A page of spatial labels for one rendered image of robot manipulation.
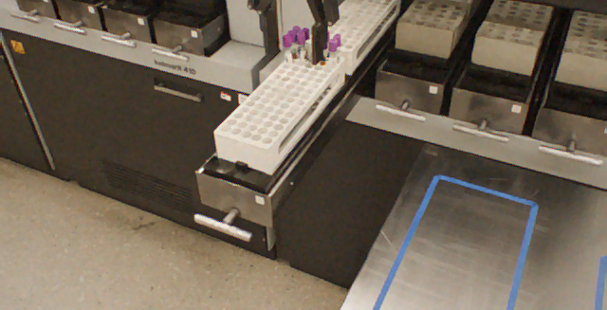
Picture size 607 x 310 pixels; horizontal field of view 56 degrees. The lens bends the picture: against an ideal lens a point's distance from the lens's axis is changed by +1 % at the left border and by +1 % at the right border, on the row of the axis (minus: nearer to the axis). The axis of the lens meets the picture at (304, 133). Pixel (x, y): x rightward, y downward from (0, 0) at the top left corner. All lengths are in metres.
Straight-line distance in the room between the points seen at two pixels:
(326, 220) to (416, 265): 0.74
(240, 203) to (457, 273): 0.35
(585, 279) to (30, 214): 1.80
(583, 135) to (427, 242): 0.43
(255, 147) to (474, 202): 0.33
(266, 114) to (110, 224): 1.20
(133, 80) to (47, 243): 0.73
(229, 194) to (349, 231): 0.61
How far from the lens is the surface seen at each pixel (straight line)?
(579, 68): 1.13
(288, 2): 1.26
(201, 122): 1.48
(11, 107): 2.07
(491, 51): 1.14
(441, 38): 1.15
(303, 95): 0.96
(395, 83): 1.13
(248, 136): 0.89
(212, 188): 0.91
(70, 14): 1.59
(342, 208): 1.41
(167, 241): 1.93
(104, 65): 1.60
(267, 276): 1.78
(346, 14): 1.23
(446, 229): 0.80
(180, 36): 1.36
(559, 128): 1.11
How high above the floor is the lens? 1.40
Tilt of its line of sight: 38 degrees down
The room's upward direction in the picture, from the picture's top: 2 degrees counter-clockwise
